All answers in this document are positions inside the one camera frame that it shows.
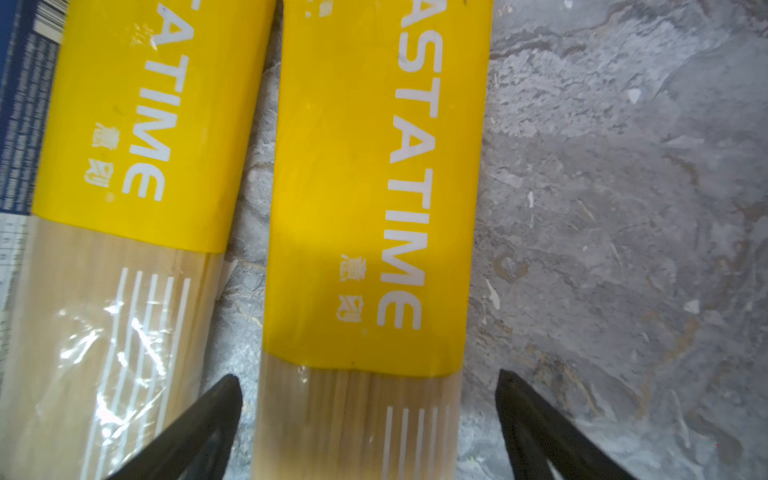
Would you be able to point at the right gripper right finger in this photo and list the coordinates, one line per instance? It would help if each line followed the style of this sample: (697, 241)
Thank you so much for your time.
(539, 439)

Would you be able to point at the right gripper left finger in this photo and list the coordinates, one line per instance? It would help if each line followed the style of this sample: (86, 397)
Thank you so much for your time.
(198, 444)

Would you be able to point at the yellow Pastatime spaghetti bag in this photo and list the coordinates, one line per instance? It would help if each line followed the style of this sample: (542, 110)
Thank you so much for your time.
(147, 131)
(378, 149)

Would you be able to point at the narrow blue Barilla spaghetti box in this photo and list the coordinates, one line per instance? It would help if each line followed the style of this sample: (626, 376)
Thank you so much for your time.
(31, 33)

